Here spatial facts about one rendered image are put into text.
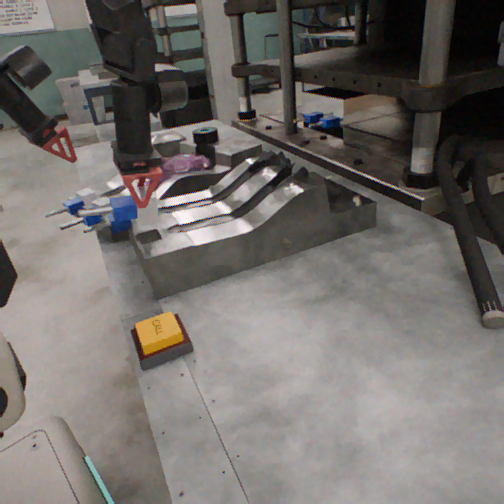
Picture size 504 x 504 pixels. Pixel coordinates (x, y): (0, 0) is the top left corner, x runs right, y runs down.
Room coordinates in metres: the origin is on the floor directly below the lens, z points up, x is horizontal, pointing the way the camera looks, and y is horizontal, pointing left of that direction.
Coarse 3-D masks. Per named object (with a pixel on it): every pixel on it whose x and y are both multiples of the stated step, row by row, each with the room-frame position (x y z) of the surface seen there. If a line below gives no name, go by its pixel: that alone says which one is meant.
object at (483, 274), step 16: (448, 176) 0.78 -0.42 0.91; (448, 192) 0.73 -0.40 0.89; (448, 208) 0.70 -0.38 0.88; (464, 208) 0.68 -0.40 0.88; (464, 224) 0.64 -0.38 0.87; (464, 240) 0.60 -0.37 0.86; (464, 256) 0.57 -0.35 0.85; (480, 256) 0.56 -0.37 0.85; (480, 272) 0.53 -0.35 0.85; (480, 288) 0.50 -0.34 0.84; (480, 304) 0.48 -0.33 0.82; (496, 304) 0.46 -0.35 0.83; (496, 320) 0.45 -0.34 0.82
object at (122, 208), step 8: (144, 192) 0.71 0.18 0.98; (112, 200) 0.69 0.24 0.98; (120, 200) 0.70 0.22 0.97; (128, 200) 0.70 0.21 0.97; (152, 200) 0.69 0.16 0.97; (96, 208) 0.68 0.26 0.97; (104, 208) 0.68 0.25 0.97; (112, 208) 0.68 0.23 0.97; (120, 208) 0.67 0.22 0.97; (128, 208) 0.68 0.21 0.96; (136, 208) 0.68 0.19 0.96; (144, 208) 0.68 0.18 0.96; (152, 208) 0.69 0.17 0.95; (80, 216) 0.66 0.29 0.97; (120, 216) 0.67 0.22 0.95; (128, 216) 0.68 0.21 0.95; (136, 216) 0.68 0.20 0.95; (144, 216) 0.68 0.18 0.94; (152, 216) 0.69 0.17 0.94; (144, 224) 0.68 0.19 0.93
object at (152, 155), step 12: (120, 120) 0.67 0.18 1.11; (132, 120) 0.67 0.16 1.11; (144, 120) 0.68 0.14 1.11; (120, 132) 0.67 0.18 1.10; (132, 132) 0.67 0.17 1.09; (144, 132) 0.68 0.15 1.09; (120, 144) 0.68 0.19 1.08; (132, 144) 0.67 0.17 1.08; (144, 144) 0.68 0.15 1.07; (120, 156) 0.66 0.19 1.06; (132, 156) 0.66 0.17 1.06; (144, 156) 0.66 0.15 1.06; (156, 156) 0.67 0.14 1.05
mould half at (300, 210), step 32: (288, 192) 0.75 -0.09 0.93; (320, 192) 0.75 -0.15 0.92; (352, 192) 0.87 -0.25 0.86; (160, 224) 0.76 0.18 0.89; (224, 224) 0.73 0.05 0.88; (256, 224) 0.71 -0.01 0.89; (288, 224) 0.72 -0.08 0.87; (320, 224) 0.75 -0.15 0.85; (352, 224) 0.78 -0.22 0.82; (160, 256) 0.63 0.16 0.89; (192, 256) 0.65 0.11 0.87; (224, 256) 0.67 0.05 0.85; (256, 256) 0.70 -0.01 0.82; (160, 288) 0.63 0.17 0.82
